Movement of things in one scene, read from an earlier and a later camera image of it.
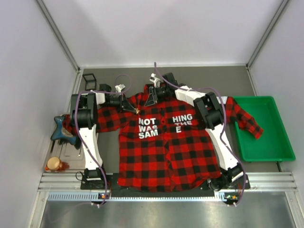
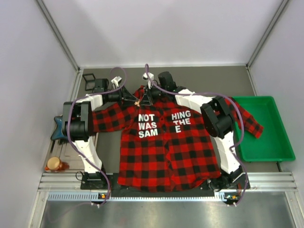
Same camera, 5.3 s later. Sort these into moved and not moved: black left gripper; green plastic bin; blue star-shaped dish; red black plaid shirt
Moved: black left gripper
Not moved: green plastic bin; red black plaid shirt; blue star-shaped dish
